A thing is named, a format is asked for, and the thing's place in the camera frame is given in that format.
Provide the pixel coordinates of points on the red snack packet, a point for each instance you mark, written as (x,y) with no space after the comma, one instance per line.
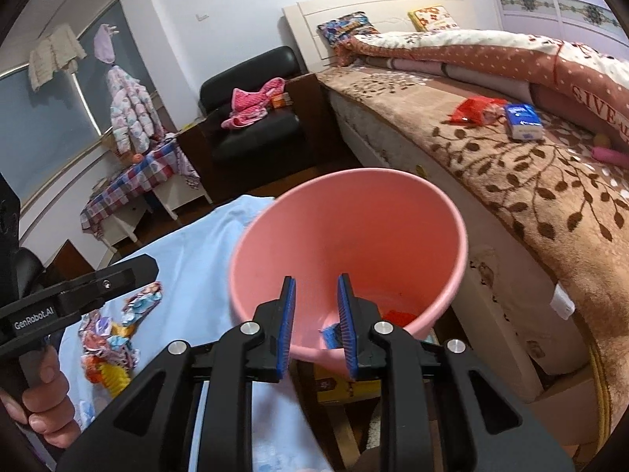
(474,109)

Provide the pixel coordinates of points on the blue tissue pack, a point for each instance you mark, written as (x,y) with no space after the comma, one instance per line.
(522,120)

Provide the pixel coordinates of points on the pink plastic bucket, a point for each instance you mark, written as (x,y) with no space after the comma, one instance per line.
(368,236)

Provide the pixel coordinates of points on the yellow orange wrapper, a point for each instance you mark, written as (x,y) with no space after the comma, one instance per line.
(115,378)

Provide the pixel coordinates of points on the person's left hand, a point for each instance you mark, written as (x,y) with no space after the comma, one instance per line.
(46,403)

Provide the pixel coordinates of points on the pink dotted garment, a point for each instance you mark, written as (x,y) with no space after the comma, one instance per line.
(248,105)

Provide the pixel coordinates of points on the black leather armchair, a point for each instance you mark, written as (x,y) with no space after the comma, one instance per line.
(255,142)

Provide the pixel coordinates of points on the pink toy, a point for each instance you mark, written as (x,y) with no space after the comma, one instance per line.
(612,156)

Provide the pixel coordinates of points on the yellow floral pillow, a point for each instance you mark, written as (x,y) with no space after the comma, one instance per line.
(435,17)

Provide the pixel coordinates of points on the lilac sliding-door wardrobe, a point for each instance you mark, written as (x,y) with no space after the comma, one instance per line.
(555,5)

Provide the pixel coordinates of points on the large bay window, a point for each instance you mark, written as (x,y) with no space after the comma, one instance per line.
(44,123)

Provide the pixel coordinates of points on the yellow cardboard box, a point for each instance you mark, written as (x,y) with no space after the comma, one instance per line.
(334,386)

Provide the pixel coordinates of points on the pink dotted quilt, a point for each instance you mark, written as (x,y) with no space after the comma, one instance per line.
(491,59)

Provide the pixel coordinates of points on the white blanket tag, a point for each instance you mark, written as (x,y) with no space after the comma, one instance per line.
(562,301)

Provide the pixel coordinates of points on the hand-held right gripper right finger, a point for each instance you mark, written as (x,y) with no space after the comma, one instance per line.
(346,334)

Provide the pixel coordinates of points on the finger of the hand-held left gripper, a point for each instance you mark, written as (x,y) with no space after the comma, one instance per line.
(118,278)

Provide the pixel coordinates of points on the pale pink hanging garment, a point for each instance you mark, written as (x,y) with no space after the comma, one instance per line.
(104,42)

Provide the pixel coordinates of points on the blue wrapper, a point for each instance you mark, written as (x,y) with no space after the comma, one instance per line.
(331,335)

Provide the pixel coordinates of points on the cream knitted sweater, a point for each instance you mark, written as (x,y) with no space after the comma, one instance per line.
(54,54)

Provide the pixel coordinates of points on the colourful printed snack wrapper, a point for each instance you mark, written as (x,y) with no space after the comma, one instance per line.
(142,302)
(105,339)

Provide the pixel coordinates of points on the white wooden bed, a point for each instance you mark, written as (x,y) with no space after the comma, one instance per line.
(383,7)

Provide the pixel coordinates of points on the dark wooden cabinet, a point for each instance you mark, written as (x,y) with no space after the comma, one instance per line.
(314,113)

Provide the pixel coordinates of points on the colourful cartoon pillow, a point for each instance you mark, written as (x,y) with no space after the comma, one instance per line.
(344,27)

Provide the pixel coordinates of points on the pink patterned puffer jacket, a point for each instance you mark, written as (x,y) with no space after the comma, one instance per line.
(130,113)

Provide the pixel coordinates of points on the brown cardboard box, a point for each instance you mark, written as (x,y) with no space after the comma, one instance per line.
(570,403)

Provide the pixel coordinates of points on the small orange ball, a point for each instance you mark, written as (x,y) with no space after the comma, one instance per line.
(135,158)

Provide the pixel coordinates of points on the brown leaf-pattern blanket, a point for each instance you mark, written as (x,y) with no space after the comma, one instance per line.
(516,182)

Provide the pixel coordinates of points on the small orange box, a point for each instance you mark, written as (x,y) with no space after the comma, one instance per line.
(282,102)

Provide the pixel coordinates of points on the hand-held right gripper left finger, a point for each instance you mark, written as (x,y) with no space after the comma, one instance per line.
(287,334)

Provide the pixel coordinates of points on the side table with checked cloth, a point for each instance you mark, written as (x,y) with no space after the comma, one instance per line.
(132,182)

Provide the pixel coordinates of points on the red wrapper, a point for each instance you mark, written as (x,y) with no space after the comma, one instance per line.
(399,317)

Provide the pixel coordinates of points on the white desk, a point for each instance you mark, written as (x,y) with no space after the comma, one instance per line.
(169,196)

